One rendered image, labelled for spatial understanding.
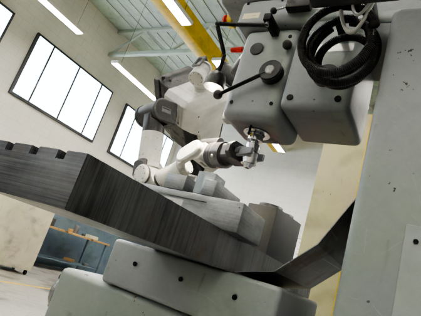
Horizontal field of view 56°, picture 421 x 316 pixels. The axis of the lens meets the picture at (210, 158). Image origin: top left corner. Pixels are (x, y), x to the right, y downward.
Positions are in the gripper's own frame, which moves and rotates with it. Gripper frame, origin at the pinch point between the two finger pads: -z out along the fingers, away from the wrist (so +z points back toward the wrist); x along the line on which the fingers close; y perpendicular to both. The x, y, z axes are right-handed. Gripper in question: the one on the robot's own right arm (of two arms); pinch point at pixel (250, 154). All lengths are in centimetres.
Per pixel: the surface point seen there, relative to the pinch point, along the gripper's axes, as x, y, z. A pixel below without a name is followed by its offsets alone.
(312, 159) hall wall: 760, -335, 563
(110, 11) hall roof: 181, -488, 824
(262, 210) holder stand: 23.0, 11.1, 10.3
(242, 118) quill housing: -8.5, -7.8, -1.3
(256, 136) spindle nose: -1.5, -5.1, -1.8
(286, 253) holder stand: 39.1, 22.1, 8.2
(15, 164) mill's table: -65, 31, -20
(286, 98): -7.4, -13.2, -15.2
